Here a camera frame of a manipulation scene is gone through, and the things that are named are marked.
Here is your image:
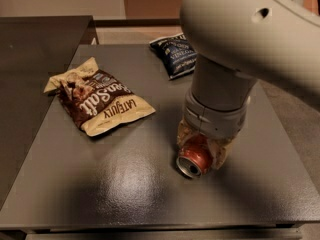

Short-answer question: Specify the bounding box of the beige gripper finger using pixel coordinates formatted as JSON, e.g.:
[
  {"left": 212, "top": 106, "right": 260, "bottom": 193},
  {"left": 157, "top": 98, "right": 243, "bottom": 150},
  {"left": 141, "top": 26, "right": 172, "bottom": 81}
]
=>
[
  {"left": 177, "top": 119, "right": 196, "bottom": 148},
  {"left": 207, "top": 138, "right": 234, "bottom": 170}
]

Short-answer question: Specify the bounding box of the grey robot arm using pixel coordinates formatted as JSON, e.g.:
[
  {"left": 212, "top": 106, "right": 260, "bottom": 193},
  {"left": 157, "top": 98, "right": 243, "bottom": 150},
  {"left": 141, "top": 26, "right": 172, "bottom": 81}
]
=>
[{"left": 176, "top": 0, "right": 320, "bottom": 177}]

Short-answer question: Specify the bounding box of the dark blue vinegar chip bag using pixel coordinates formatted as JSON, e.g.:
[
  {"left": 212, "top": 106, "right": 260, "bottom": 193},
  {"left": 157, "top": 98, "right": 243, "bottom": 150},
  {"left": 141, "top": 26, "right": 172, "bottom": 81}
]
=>
[{"left": 149, "top": 33, "right": 197, "bottom": 80}]

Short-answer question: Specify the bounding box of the red coke can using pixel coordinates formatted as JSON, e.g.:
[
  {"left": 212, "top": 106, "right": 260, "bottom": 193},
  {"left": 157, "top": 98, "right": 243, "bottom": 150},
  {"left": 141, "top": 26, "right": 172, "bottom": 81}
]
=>
[{"left": 176, "top": 135, "right": 213, "bottom": 179}]

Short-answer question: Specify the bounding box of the beige sea salt chip bag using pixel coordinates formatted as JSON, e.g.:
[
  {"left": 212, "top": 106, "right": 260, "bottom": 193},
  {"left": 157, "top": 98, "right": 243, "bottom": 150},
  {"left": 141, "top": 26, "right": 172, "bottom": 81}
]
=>
[{"left": 44, "top": 57, "right": 155, "bottom": 137}]

